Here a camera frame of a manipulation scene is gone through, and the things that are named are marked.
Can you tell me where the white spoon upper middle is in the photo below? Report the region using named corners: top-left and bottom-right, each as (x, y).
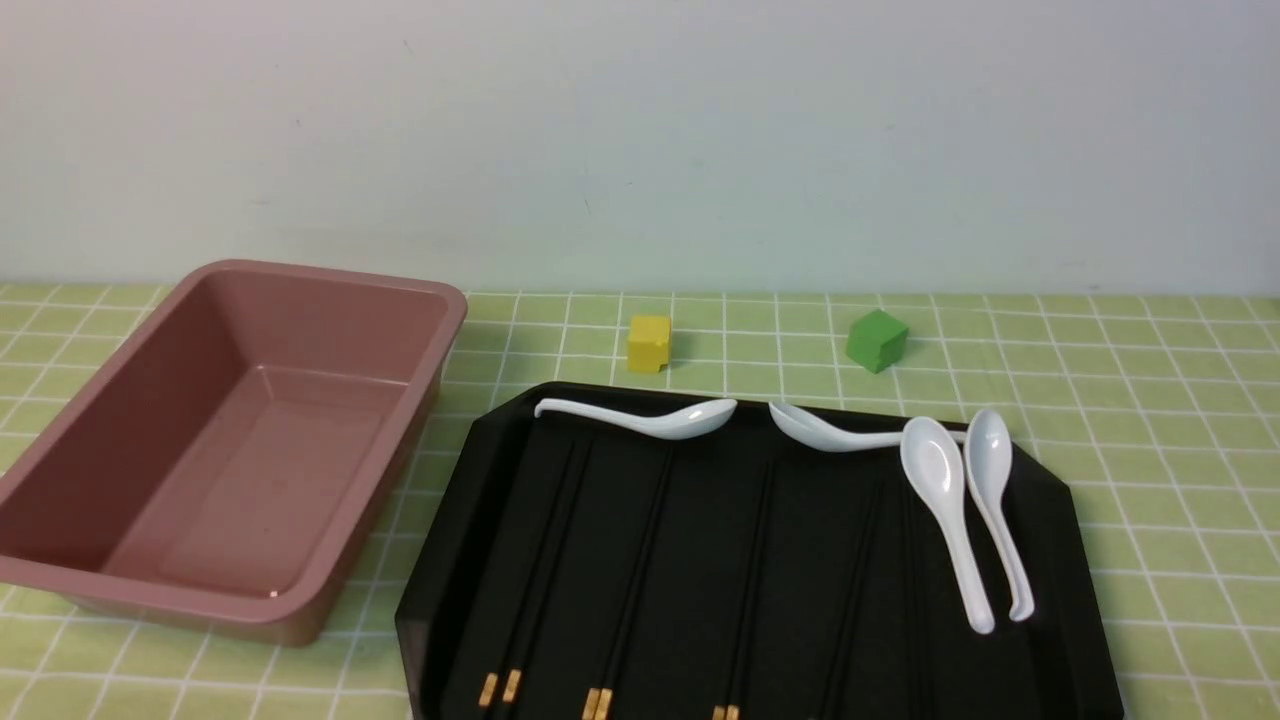
top-left (769, 402), bottom-right (904, 454)

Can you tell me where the black chopstick gold band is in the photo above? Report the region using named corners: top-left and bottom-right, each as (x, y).
top-left (477, 439), bottom-right (579, 719)
top-left (595, 450), bottom-right (678, 720)
top-left (710, 460), bottom-right (773, 720)
top-left (724, 460), bottom-right (780, 720)
top-left (582, 450), bottom-right (673, 720)
top-left (499, 439), bottom-right (594, 719)

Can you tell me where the white spoon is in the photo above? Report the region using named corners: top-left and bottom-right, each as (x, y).
top-left (900, 416), bottom-right (995, 635)
top-left (963, 407), bottom-right (1036, 623)
top-left (769, 402), bottom-right (904, 454)
top-left (534, 398), bottom-right (739, 441)

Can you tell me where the green cube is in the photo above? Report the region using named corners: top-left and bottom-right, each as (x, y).
top-left (845, 309), bottom-right (910, 374)

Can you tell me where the white spoon far right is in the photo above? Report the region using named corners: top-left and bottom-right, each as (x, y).
top-left (963, 407), bottom-right (1036, 623)

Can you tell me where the white spoon far left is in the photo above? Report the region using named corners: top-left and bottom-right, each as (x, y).
top-left (534, 398), bottom-right (739, 441)

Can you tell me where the black plastic tray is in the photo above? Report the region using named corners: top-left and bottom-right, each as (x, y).
top-left (396, 382), bottom-right (1125, 719)

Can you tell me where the pink plastic bin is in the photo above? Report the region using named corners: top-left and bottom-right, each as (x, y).
top-left (1, 260), bottom-right (468, 646)

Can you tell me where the yellow cube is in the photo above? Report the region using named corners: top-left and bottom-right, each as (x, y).
top-left (626, 315), bottom-right (672, 373)

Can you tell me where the plain black chopstick left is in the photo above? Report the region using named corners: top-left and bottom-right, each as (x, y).
top-left (812, 480), bottom-right (883, 719)

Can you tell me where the white spoon centre right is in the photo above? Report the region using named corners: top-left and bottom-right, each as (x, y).
top-left (900, 416), bottom-right (995, 635)

